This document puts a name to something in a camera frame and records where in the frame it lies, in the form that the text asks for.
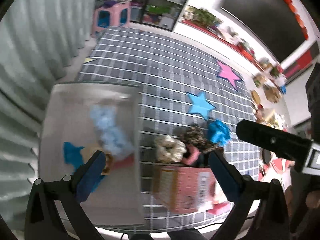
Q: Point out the person's right leg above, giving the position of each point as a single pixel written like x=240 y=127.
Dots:
x=185 y=235

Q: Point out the tan sock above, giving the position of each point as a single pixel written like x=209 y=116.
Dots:
x=108 y=163

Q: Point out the pile of snack packets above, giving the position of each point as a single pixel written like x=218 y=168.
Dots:
x=272 y=120

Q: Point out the person's left leg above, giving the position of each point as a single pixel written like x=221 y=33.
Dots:
x=140 y=237

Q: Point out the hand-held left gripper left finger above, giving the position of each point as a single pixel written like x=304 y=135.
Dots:
x=90 y=177

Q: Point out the grey checked star blanket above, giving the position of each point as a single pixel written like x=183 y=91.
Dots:
x=162 y=67

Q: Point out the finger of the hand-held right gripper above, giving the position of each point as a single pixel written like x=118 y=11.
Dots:
x=272 y=140

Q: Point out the glass door cabinet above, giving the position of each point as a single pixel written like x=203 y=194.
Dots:
x=162 y=2

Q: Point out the floral tissue pack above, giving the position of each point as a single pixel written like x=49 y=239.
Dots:
x=219 y=193

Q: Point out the pink cardboard box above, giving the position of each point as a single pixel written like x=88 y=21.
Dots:
x=185 y=190

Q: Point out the pink plastic stool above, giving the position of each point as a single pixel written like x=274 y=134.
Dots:
x=112 y=17

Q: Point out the person's right hand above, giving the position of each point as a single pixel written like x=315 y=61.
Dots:
x=312 y=198

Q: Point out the pink sponge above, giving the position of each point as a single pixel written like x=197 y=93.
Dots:
x=220 y=208
x=125 y=163

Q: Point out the translucent grey plastic bin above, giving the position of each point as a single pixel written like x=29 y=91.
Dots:
x=75 y=110

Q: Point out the pale pleated curtain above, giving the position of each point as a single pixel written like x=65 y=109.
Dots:
x=25 y=55

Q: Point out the black television screen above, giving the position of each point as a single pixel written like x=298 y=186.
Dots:
x=262 y=17

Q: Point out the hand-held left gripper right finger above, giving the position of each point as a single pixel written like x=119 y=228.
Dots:
x=225 y=177

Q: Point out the light blue fluffy cloth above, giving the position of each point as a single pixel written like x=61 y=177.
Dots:
x=110 y=130

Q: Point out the leopard print sock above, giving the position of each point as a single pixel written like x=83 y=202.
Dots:
x=195 y=137

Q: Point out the white counter with red top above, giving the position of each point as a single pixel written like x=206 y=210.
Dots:
x=225 y=40

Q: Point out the person's leg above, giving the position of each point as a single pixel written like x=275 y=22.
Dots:
x=140 y=237
x=185 y=235

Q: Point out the black-lid clear jar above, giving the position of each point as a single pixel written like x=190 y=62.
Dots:
x=266 y=156

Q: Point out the white dotted sock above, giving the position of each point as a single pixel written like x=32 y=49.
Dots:
x=170 y=150

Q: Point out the pink knitted sock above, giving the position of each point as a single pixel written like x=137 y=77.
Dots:
x=192 y=156

